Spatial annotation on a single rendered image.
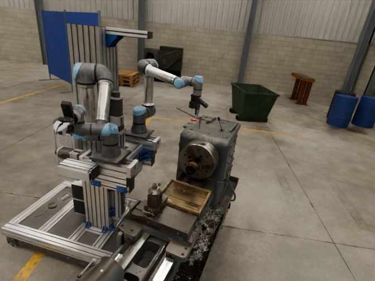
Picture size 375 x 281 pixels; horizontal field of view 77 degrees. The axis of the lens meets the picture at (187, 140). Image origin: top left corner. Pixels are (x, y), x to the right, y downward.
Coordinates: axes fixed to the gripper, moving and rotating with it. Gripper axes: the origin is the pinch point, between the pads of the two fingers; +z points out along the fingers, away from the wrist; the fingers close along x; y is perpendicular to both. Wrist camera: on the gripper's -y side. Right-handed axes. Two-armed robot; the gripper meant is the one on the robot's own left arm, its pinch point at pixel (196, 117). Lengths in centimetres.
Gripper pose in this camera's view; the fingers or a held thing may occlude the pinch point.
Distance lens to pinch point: 209.2
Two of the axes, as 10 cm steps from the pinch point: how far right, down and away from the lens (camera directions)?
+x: -3.5, 3.5, -8.7
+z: -1.0, 9.1, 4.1
